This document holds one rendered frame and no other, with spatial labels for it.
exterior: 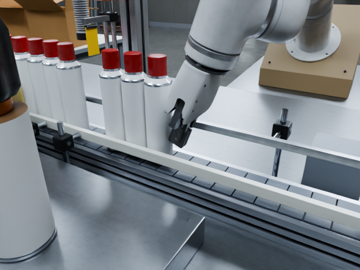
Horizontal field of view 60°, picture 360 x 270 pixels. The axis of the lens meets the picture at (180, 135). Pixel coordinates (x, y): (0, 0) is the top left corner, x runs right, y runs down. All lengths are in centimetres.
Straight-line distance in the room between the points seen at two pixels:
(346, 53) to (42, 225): 112
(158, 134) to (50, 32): 192
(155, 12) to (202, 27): 927
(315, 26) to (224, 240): 83
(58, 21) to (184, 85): 193
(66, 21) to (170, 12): 730
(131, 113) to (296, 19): 32
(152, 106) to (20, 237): 29
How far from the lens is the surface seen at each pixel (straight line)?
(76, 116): 73
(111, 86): 61
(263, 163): 73
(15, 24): 277
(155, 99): 55
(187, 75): 48
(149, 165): 61
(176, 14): 939
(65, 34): 235
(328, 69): 125
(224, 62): 47
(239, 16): 45
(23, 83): 84
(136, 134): 61
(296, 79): 125
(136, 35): 74
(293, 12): 48
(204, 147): 78
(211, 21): 45
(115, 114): 63
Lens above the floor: 120
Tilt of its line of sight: 26 degrees down
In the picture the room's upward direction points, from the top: straight up
